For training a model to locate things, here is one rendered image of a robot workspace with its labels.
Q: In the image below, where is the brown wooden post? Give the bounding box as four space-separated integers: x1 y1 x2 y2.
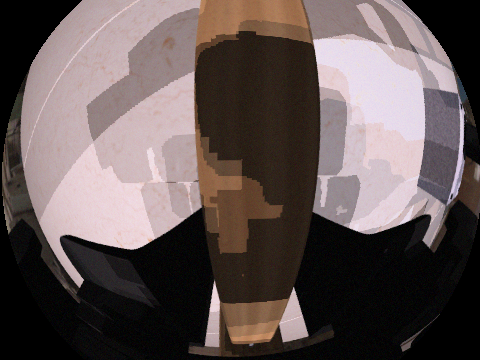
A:
219 305 285 357

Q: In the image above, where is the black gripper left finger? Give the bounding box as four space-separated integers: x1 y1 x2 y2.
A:
60 208 215 347

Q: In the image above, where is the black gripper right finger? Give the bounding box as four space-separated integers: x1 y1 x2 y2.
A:
293 213 432 337

